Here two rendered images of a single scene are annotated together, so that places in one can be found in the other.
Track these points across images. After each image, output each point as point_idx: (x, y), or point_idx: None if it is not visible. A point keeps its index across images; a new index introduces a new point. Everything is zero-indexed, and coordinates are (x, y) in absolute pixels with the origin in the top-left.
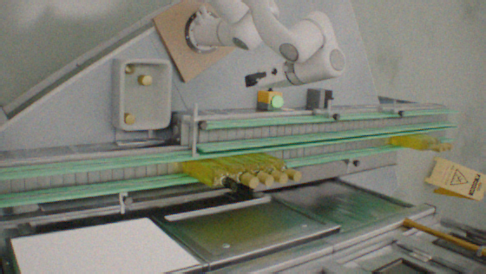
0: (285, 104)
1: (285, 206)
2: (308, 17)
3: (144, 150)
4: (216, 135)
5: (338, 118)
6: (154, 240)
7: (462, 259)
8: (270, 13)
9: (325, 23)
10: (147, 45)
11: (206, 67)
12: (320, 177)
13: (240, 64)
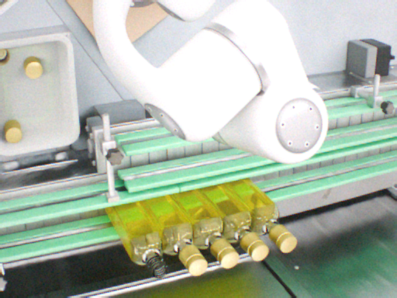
0: (307, 71)
1: (275, 278)
2: (222, 22)
3: (35, 187)
4: (163, 150)
5: (391, 110)
6: None
7: None
8: (112, 29)
9: (264, 38)
10: (37, 5)
11: (149, 27)
12: (364, 191)
13: (218, 12)
